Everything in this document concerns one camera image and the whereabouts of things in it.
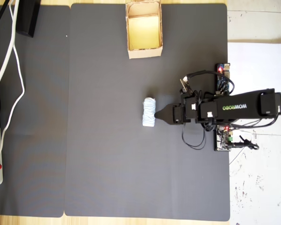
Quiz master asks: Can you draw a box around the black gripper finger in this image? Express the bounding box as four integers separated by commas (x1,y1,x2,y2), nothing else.
154,104,174,124

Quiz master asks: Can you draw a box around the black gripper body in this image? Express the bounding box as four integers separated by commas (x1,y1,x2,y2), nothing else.
172,93,201,125

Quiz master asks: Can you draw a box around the light blue yarn-wrapped block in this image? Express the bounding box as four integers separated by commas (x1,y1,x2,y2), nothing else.
142,96,157,128

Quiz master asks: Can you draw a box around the open cardboard box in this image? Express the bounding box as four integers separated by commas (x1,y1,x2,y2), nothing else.
125,0,164,60

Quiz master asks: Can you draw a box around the black motor driver board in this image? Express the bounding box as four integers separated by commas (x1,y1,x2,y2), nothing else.
213,125,235,152

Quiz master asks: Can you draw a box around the blue controller circuit board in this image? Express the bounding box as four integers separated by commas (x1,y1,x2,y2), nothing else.
215,62,232,96

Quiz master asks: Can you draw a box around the white paper sheet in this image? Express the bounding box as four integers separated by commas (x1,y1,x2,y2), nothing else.
227,42,281,98

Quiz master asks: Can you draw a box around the narrow dark grey mat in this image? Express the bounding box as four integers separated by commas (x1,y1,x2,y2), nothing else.
0,5,71,218

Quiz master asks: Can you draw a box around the black rectangular stand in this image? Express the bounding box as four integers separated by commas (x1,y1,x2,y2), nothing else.
15,0,41,38

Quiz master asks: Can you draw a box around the thin black servo cable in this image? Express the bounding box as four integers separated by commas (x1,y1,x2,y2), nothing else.
181,121,206,150

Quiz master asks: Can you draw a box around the bare camera circuit board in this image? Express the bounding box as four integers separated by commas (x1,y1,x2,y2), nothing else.
179,78,194,94

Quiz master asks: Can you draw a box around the thick black USB cable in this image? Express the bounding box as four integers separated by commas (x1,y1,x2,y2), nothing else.
182,69,235,96

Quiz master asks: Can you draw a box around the black power plug cable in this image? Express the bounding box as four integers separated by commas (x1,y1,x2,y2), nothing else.
231,135,260,150

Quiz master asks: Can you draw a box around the black arm wire bundle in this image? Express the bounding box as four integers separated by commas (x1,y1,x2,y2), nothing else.
214,112,281,131

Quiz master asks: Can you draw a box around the thin white cable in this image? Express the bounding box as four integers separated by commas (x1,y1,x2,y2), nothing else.
0,0,26,225

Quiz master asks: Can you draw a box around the thick white cable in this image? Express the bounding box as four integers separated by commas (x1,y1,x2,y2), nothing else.
0,0,21,91

